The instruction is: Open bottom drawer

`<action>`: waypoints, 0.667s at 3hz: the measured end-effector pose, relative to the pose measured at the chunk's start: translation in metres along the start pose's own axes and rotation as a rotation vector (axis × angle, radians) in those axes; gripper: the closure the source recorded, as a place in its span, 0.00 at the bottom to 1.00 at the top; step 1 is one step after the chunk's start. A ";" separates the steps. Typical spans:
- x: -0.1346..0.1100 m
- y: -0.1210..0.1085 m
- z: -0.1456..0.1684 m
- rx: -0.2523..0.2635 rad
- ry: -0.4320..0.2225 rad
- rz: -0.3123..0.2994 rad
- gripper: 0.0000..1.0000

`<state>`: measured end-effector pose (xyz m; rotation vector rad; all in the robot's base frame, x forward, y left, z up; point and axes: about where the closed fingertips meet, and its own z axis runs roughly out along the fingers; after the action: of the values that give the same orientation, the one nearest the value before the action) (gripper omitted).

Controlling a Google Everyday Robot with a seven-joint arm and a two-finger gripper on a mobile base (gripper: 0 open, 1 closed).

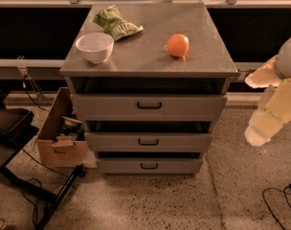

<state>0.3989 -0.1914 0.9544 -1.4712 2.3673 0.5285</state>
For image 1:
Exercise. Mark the grey bottom drawer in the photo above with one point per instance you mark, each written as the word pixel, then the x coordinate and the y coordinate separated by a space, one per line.
pixel 148 166

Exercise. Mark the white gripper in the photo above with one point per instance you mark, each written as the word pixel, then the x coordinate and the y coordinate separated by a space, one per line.
pixel 288 61

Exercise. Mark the orange fruit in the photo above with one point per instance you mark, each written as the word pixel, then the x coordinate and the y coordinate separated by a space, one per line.
pixel 178 45

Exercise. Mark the grey middle drawer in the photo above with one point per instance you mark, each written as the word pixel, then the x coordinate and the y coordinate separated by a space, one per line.
pixel 149 142

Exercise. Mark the green chip bag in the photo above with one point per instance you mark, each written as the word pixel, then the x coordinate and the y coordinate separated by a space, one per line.
pixel 113 23

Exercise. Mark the grey drawer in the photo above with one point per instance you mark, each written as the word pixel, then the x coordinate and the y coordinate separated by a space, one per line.
pixel 108 107
pixel 149 142
pixel 148 166

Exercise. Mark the grey top drawer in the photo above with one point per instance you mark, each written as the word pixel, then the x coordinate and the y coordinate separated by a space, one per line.
pixel 108 107

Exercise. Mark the grey metal drawer cabinet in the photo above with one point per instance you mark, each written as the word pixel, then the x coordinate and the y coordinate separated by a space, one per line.
pixel 142 65

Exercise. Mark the jar in cardboard box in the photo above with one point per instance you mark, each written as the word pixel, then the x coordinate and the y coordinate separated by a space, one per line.
pixel 71 127

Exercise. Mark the brown cardboard box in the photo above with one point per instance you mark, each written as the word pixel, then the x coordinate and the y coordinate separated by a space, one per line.
pixel 56 150

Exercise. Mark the white bowl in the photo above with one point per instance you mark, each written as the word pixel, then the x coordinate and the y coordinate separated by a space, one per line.
pixel 95 47

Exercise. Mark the black stand with tray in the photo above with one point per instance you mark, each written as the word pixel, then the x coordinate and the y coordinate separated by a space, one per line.
pixel 16 131

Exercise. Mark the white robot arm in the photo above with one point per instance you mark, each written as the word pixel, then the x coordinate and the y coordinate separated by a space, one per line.
pixel 283 61

